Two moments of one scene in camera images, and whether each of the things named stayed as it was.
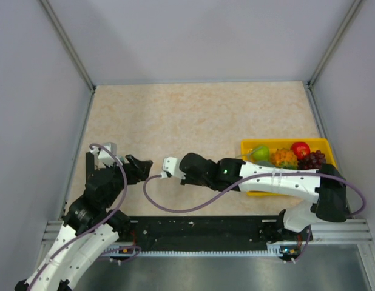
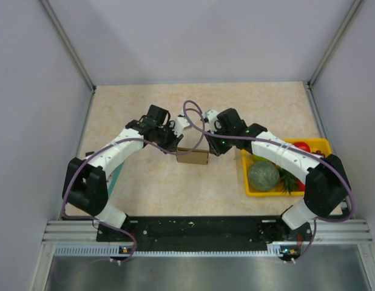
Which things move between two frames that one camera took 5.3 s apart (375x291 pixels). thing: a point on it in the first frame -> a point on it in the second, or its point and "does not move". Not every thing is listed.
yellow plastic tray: [313, 145] does not move
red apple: [301, 149] does not move
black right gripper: [188, 180] -> [217, 150]
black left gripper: [137, 170] -> [172, 145]
